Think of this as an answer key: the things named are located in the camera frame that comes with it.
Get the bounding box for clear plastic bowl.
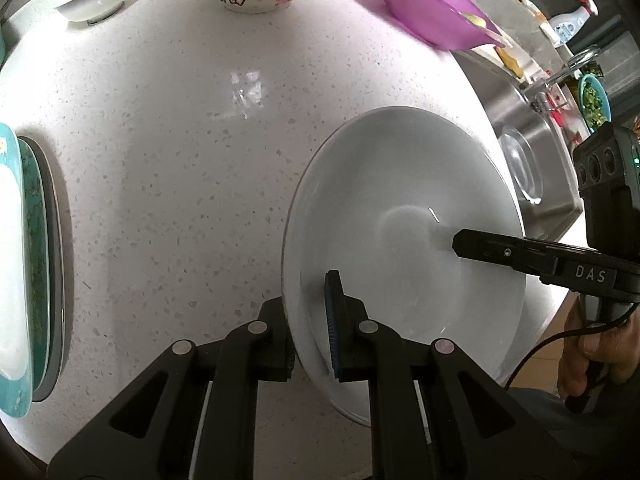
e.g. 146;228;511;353
499;124;543;206

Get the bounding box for purple plastic basin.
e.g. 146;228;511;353
380;0;501;52

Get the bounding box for grey rimmed white plate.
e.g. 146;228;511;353
17;135;75;403

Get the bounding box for person's right hand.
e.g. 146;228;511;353
557;300;640;398

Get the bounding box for large white bowl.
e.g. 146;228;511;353
281;106;527;427

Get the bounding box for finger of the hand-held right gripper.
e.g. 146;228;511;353
452;229;558;278

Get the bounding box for white spray bottle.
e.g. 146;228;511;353
547;0;600;43

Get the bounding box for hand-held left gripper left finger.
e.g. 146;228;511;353
47;297;297;480

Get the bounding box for chopped green vegetables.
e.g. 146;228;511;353
582;80;606;128

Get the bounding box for chrome faucet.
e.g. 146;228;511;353
522;45;601;111

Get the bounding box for person's dark clothing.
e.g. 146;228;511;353
500;385;640;480

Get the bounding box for teal floral plate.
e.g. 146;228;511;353
0;122;51;418
17;135;55;392

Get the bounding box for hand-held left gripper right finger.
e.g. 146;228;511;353
324;270;571;480

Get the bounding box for stainless steel sink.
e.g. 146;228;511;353
452;45;583;253

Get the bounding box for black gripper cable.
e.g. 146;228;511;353
502;322;631;391

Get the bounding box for teal colander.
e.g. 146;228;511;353
577;72;612;133

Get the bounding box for yellow sponge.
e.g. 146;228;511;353
495;46;523;78

